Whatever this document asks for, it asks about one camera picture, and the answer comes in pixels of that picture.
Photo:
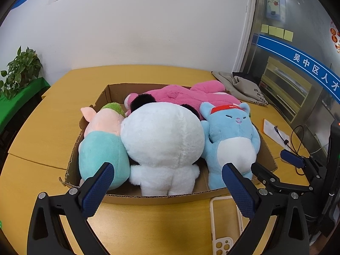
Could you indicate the red window stickers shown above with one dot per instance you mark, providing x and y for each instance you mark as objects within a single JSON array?
[{"x": 335, "y": 35}]

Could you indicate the white phone case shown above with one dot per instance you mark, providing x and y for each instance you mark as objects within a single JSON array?
[{"x": 222, "y": 247}]

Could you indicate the potted green plant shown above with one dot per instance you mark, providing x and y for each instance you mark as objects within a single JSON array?
[{"x": 21, "y": 69}]

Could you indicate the white paper sleeve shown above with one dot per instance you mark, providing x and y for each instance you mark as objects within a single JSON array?
[{"x": 271, "y": 131}]

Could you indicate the cardboard box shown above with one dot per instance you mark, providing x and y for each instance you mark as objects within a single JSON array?
[{"x": 159, "y": 199}]

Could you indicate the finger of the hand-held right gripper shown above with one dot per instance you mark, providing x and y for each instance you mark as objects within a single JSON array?
[
  {"x": 292, "y": 159},
  {"x": 265, "y": 176}
]

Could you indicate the yellow sticky note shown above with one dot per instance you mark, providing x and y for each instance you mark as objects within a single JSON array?
[
  {"x": 272, "y": 30},
  {"x": 280, "y": 32},
  {"x": 264, "y": 28},
  {"x": 288, "y": 35}
]

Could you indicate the teal pig plush toy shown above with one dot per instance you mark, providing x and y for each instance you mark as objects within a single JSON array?
[{"x": 103, "y": 148}]

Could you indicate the blue banner strip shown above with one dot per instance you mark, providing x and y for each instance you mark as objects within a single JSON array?
[{"x": 292, "y": 55}]

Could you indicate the grey cloth bag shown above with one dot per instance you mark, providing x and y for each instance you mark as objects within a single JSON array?
[{"x": 239, "y": 85}]

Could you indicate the cartoon poster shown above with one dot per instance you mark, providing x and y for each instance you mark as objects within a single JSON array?
[{"x": 276, "y": 4}]

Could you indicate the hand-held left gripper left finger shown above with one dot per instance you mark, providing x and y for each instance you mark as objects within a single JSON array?
[{"x": 98, "y": 188}]

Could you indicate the white panda plush toy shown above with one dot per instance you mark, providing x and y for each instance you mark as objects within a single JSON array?
[{"x": 162, "y": 135}]

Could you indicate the green table cloth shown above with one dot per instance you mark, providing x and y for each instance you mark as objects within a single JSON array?
[{"x": 24, "y": 93}]

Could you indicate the pink plush toy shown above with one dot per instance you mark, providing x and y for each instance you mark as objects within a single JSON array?
[{"x": 180, "y": 95}]

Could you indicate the blue cat plush toy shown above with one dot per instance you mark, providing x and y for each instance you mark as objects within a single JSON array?
[{"x": 231, "y": 130}]

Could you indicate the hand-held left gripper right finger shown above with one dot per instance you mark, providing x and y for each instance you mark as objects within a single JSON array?
[{"x": 237, "y": 191}]

